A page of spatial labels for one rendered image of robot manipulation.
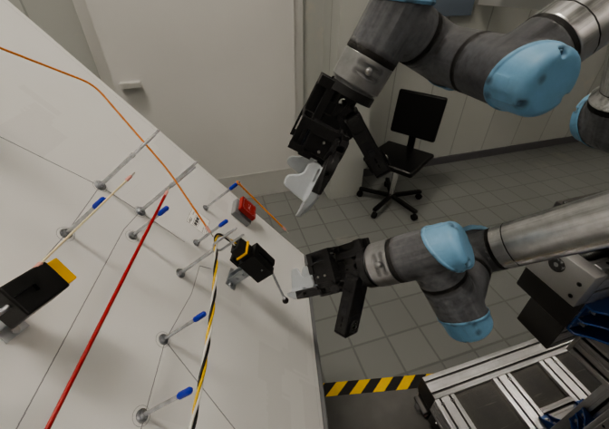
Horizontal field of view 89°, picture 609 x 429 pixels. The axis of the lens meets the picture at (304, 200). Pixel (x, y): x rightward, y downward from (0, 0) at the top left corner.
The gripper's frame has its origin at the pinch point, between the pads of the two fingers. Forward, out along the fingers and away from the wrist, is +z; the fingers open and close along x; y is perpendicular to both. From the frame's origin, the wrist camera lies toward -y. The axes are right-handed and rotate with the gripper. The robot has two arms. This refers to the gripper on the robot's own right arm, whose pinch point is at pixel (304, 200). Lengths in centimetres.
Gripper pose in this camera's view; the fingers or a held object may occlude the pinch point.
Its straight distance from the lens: 54.5
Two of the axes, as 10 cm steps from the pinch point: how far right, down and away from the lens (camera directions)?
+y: -8.9, -4.0, -2.1
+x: -0.1, 4.8, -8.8
